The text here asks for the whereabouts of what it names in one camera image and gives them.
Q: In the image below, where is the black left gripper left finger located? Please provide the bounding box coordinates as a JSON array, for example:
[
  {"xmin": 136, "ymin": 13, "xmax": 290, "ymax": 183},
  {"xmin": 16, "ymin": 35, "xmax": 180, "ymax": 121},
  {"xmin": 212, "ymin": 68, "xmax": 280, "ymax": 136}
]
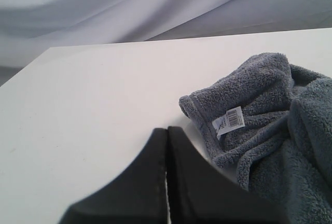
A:
[{"xmin": 60, "ymin": 128, "xmax": 168, "ymax": 223}]

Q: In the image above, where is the grey backdrop curtain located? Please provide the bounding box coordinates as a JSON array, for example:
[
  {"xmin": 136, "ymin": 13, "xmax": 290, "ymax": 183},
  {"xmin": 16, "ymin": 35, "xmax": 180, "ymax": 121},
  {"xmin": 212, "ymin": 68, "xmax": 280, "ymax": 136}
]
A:
[{"xmin": 1, "ymin": 0, "xmax": 331, "ymax": 83}]

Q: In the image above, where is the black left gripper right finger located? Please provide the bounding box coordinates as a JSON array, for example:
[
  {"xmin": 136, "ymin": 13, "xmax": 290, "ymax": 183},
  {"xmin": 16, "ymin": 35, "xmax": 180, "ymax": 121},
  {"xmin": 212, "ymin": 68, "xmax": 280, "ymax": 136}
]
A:
[{"xmin": 167, "ymin": 127, "xmax": 285, "ymax": 223}]

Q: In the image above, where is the grey fleece towel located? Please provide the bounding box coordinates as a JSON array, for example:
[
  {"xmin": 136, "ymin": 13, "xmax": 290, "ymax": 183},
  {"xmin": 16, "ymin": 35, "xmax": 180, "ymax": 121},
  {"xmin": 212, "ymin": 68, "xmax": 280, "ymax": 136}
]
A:
[{"xmin": 179, "ymin": 53, "xmax": 331, "ymax": 223}]

